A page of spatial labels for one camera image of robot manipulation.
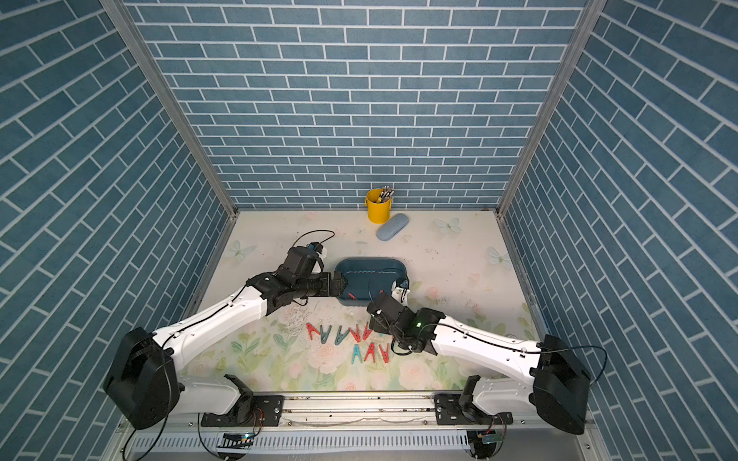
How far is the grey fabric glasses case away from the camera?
44.7 inches

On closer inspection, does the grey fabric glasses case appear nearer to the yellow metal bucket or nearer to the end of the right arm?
the yellow metal bucket

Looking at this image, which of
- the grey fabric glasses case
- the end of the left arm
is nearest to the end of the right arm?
the end of the left arm

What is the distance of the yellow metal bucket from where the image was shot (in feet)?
3.72

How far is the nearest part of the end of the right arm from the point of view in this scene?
1.81ft

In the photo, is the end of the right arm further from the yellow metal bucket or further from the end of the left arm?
the yellow metal bucket

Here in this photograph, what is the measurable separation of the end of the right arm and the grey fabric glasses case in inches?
21.2

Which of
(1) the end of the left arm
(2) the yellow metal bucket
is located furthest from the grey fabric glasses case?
(1) the end of the left arm

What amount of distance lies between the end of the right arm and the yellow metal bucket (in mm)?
572

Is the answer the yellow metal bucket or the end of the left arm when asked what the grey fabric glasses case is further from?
the end of the left arm

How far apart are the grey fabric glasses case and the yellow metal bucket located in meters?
0.04

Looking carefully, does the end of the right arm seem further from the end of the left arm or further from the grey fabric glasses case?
the grey fabric glasses case
